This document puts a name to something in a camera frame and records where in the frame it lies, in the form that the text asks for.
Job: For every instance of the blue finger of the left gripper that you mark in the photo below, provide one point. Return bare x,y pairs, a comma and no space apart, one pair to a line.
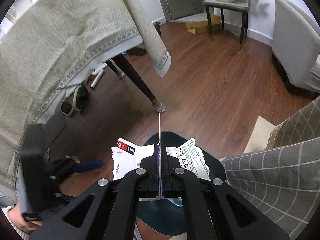
86,167

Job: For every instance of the grey armchair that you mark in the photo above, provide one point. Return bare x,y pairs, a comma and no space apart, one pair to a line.
295,45

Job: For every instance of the black storage box on floor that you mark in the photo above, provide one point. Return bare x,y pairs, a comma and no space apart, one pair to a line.
157,27

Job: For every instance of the dark teal trash bin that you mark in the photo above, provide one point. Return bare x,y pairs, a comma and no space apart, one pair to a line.
185,207

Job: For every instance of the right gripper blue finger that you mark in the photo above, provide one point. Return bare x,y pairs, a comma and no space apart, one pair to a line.
161,169
157,164

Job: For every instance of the green white shoe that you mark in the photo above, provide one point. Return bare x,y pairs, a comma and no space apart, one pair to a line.
80,98

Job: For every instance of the grey checked round tablecloth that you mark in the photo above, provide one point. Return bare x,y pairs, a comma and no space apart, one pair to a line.
282,179

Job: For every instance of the beige patterned tablecloth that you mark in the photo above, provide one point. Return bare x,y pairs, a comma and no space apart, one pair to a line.
52,48

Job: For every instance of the person left hand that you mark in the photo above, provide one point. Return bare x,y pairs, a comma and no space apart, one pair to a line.
17,219

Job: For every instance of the dark table leg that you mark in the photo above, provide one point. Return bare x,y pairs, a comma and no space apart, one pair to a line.
121,66

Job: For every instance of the cardboard box on floor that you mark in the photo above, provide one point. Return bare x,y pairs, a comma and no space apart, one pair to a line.
203,27

